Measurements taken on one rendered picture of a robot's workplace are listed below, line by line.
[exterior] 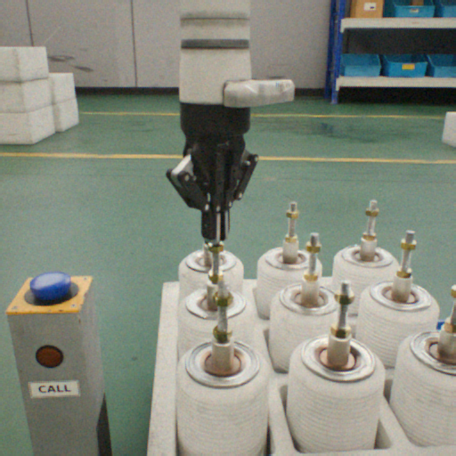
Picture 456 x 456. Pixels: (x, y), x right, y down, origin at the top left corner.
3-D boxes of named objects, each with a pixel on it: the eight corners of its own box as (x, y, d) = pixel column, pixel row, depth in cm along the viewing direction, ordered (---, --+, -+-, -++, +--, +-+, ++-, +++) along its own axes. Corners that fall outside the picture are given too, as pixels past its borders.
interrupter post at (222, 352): (228, 356, 48) (229, 329, 47) (238, 370, 46) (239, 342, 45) (207, 362, 48) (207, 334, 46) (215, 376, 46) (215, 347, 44)
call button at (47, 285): (68, 305, 46) (65, 288, 45) (26, 307, 46) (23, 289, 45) (77, 286, 50) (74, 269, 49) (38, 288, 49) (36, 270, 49)
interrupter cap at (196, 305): (258, 305, 58) (258, 299, 58) (217, 329, 53) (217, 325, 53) (214, 285, 63) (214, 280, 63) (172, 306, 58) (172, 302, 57)
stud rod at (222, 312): (227, 346, 47) (228, 280, 44) (227, 353, 46) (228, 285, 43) (217, 346, 47) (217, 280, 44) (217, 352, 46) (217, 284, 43)
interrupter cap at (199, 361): (240, 337, 52) (240, 331, 51) (273, 378, 45) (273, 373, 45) (175, 354, 49) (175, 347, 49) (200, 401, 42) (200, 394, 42)
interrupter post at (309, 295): (304, 307, 57) (305, 284, 56) (297, 297, 60) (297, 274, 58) (321, 305, 58) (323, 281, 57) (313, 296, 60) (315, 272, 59)
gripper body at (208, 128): (216, 88, 54) (216, 167, 57) (160, 93, 48) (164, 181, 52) (268, 93, 49) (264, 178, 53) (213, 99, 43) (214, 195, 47)
